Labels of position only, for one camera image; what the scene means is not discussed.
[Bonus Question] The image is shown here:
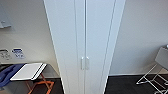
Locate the pale grey wall sign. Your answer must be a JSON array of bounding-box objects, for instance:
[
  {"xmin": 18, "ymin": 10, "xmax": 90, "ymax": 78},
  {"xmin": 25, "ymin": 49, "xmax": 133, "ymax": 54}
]
[{"xmin": 0, "ymin": 49, "xmax": 12, "ymax": 62}]

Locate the blue and white wall sign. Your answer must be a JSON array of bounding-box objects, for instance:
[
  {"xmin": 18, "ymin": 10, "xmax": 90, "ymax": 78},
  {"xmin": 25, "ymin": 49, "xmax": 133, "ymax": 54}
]
[{"xmin": 11, "ymin": 47, "xmax": 26, "ymax": 61}]

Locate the grey wall box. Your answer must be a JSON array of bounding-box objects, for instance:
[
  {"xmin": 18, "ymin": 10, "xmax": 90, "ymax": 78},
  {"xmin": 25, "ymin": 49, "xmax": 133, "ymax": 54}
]
[{"xmin": 0, "ymin": 4, "xmax": 13, "ymax": 30}]

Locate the white flat board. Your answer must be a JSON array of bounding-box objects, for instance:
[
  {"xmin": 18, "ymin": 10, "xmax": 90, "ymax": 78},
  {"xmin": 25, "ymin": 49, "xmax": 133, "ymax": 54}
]
[{"xmin": 9, "ymin": 62, "xmax": 48, "ymax": 82}]

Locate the white door handle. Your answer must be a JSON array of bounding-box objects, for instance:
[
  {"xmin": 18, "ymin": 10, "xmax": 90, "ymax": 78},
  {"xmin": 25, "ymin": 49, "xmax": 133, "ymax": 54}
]
[
  {"xmin": 85, "ymin": 56, "xmax": 91, "ymax": 71},
  {"xmin": 80, "ymin": 56, "xmax": 85, "ymax": 71}
]

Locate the white wire drying rack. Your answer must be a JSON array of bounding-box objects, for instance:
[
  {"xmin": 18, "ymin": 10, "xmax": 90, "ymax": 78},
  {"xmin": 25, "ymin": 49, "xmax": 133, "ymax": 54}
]
[{"xmin": 135, "ymin": 62, "xmax": 168, "ymax": 94}]

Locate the orange folding stand frame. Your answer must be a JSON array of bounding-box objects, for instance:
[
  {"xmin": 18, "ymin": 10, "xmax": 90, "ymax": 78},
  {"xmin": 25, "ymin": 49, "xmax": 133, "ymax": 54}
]
[{"xmin": 25, "ymin": 73, "xmax": 55, "ymax": 94}]

